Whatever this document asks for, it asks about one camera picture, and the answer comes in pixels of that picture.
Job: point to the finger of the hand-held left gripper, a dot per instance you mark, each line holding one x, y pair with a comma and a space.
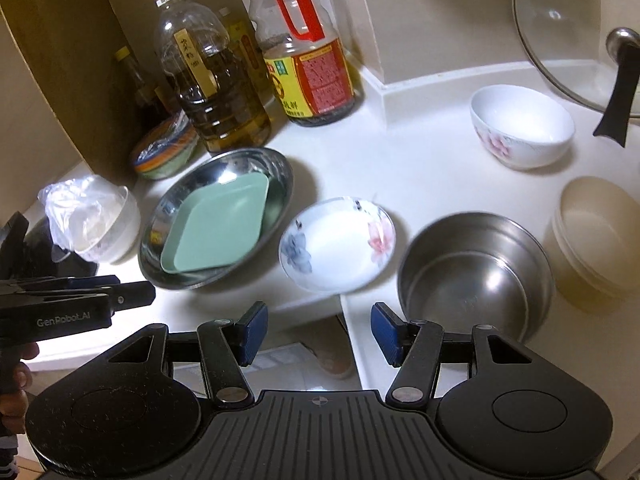
134, 296
92, 281

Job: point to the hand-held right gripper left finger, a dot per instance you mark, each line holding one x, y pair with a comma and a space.
255, 331

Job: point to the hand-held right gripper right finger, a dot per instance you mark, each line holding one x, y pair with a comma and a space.
385, 331

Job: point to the white floral plate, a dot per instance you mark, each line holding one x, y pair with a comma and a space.
335, 245

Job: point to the steel bowl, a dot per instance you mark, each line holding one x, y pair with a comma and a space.
475, 280

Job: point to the green square plate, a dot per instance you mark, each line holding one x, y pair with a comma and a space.
215, 225

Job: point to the beige bowl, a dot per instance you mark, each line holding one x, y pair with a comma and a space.
567, 260
600, 215

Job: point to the white floral bowl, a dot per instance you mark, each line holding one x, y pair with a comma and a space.
520, 125

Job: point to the person's left hand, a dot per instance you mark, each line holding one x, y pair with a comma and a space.
21, 377

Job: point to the plain white bowl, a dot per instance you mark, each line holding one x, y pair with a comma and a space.
125, 230

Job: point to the colourful striped bowl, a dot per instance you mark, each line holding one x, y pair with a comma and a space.
162, 152

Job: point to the dark glass bottle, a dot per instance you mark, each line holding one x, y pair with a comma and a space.
134, 85

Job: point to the large cooking oil bottle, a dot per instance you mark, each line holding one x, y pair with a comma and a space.
225, 110

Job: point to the yellow-label oil bottle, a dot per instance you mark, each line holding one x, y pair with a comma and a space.
248, 42

